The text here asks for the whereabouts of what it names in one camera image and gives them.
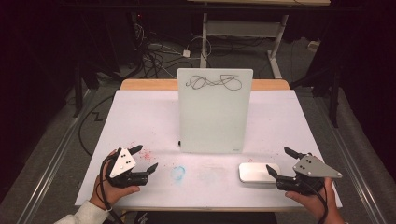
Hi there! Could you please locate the white board eraser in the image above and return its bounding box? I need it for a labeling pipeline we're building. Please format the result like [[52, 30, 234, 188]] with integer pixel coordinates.
[[238, 161, 281, 185]]

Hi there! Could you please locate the white scribbled whiteboard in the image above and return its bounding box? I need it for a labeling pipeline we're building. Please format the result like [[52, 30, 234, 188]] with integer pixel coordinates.
[[177, 67, 254, 155]]

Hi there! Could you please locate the wooden table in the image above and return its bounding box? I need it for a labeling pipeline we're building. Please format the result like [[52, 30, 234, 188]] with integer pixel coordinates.
[[75, 78, 344, 213]]

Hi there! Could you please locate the person's dark clothing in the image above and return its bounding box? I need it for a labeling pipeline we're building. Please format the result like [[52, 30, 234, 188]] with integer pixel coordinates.
[[133, 211, 278, 224]]

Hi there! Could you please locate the white paper table cover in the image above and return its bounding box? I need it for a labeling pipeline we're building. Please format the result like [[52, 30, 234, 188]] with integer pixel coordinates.
[[75, 90, 344, 209]]

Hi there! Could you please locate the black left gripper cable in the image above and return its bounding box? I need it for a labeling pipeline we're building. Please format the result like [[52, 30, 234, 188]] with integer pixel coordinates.
[[98, 150, 125, 224]]

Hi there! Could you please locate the metal floor rail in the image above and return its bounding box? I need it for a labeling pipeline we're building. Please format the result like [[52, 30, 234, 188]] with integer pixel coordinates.
[[312, 90, 389, 224], [16, 89, 96, 224]]

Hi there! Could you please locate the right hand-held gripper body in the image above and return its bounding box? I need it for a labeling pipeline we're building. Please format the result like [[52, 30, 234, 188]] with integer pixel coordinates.
[[275, 152, 344, 197]]

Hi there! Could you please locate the black metal stand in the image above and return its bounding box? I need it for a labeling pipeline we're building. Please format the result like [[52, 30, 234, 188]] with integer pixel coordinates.
[[72, 59, 86, 119], [289, 60, 342, 129]]

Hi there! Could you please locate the white metal desk frame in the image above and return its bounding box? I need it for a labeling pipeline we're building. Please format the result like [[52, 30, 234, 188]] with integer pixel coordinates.
[[186, 0, 332, 79]]

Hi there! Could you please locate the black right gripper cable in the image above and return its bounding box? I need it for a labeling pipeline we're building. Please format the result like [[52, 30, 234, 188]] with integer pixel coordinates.
[[303, 178, 330, 224]]

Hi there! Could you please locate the tangle of floor cables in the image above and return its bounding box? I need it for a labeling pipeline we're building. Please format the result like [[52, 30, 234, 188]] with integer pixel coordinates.
[[132, 22, 205, 79]]

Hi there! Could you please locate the long black floor cable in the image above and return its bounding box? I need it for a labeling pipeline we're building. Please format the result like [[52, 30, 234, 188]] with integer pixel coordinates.
[[77, 94, 115, 158]]

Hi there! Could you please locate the person's left hand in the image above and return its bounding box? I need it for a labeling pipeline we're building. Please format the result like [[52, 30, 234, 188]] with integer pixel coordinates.
[[90, 149, 141, 211]]

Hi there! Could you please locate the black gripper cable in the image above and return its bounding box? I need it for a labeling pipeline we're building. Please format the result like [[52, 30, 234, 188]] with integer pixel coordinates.
[[98, 150, 125, 224], [303, 178, 330, 224]]

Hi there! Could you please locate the person's right hand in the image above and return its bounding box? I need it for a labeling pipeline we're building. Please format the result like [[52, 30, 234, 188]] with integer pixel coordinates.
[[284, 176, 339, 220]]

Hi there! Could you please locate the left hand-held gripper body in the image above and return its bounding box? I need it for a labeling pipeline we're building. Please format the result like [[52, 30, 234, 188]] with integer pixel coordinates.
[[106, 147, 150, 189]]

